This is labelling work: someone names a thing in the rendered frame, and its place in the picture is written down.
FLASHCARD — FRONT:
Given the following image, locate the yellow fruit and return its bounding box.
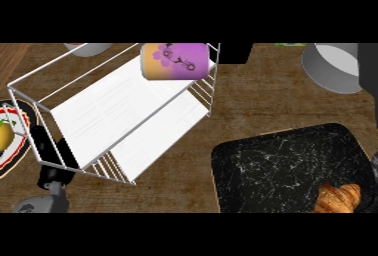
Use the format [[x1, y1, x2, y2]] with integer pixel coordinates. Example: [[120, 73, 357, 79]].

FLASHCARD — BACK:
[[0, 119, 16, 152]]

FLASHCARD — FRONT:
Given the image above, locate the black marbled tray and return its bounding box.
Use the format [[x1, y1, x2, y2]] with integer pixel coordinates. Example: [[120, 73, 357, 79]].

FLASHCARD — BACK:
[[210, 122, 378, 214]]

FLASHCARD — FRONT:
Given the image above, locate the grey round bowl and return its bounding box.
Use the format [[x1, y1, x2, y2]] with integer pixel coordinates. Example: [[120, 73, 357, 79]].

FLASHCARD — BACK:
[[62, 42, 115, 59]]

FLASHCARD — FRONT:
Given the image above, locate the dark grey appliance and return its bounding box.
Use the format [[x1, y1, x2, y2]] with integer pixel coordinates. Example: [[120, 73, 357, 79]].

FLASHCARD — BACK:
[[357, 42, 378, 128]]

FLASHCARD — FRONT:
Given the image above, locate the golden brown croissant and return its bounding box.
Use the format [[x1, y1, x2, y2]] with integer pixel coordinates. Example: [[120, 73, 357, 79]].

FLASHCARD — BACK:
[[312, 182, 363, 214]]

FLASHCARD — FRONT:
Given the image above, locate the red rimmed patterned plate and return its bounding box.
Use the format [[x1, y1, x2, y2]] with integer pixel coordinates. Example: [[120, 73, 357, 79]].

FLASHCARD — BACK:
[[0, 99, 40, 180]]

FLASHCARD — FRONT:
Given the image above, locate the black block object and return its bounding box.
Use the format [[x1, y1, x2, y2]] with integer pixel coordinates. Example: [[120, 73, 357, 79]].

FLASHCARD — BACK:
[[216, 42, 254, 66]]

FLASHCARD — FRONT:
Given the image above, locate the grey metal pot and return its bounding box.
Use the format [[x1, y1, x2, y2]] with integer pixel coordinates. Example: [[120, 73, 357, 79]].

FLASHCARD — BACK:
[[300, 42, 366, 95]]

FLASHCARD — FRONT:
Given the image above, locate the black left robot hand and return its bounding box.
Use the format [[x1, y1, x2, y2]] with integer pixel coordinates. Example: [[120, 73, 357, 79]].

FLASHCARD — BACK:
[[30, 125, 81, 192]]

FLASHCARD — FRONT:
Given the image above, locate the purple and orange can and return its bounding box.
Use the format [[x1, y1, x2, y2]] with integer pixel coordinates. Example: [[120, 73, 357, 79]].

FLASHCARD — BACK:
[[140, 42, 213, 81]]

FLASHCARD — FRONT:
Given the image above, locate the white wire tiered shelf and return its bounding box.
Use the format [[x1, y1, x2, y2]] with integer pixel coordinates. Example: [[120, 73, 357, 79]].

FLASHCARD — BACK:
[[6, 42, 222, 186]]

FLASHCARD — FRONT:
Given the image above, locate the green flat object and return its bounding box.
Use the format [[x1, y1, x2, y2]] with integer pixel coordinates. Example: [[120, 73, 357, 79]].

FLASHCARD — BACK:
[[273, 42, 309, 48]]

